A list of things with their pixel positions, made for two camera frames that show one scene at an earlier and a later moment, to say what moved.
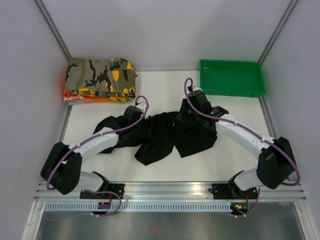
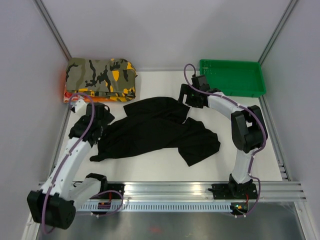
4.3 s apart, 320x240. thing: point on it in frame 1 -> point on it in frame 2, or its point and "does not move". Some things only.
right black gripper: (182, 116) -> (186, 89)
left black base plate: (118, 188) does not move
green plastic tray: (232, 78) does not move
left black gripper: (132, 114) -> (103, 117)
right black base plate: (232, 191) does not move
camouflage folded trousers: (110, 77) does not move
